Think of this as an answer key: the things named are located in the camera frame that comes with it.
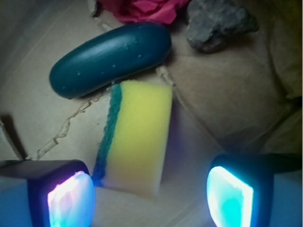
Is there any dark green toy cucumber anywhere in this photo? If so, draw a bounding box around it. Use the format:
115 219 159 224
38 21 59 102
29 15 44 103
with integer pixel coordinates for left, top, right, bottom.
49 22 171 99

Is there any red crumpled paper ball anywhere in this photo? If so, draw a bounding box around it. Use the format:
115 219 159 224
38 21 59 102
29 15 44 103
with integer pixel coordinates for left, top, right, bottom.
97 0 189 25

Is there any brown grey rock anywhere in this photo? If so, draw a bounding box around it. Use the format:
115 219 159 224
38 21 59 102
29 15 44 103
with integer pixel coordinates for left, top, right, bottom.
186 0 259 53

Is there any brown paper bag tray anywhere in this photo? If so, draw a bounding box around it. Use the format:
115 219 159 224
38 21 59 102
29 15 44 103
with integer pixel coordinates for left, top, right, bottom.
0 0 302 227

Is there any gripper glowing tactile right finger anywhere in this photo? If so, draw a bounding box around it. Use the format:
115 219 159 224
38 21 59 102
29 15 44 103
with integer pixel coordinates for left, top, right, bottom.
206 154 303 227

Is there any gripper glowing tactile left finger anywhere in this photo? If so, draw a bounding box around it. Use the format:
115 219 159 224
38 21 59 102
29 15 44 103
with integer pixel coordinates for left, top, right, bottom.
0 159 96 227

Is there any yellow and green sponge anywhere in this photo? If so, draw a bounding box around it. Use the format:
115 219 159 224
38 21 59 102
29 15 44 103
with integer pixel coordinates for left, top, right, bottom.
92 80 173 198

